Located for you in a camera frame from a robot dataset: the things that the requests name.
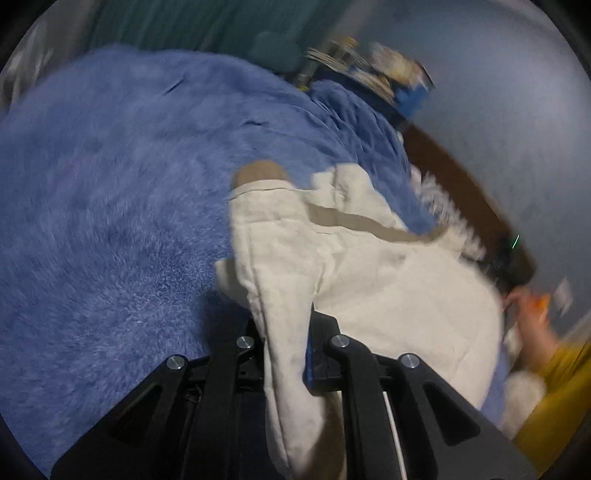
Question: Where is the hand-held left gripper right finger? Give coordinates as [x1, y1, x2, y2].
[302, 311, 537, 480]

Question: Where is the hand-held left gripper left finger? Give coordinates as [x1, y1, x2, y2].
[50, 316, 274, 480]

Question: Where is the cream hooded jacket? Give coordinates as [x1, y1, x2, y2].
[215, 159, 511, 480]

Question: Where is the person's right forearm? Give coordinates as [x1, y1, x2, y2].
[512, 318, 591, 476]

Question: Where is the person's right hand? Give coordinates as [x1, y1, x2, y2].
[503, 285, 552, 335]

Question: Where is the grey striped pillow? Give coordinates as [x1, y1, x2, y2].
[410, 167, 489, 265]

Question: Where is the brown wooden headboard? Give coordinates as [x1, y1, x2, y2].
[401, 124, 540, 289]

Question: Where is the cream fluffy cloth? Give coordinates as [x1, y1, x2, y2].
[501, 323, 548, 439]

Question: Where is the blue bookshelf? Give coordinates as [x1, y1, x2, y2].
[300, 36, 437, 125]

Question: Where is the blue fluffy blanket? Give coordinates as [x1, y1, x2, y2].
[0, 44, 506, 476]

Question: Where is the stack of books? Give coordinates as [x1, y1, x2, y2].
[368, 41, 435, 90]

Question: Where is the teal curtain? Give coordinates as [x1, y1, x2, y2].
[88, 0, 354, 85]

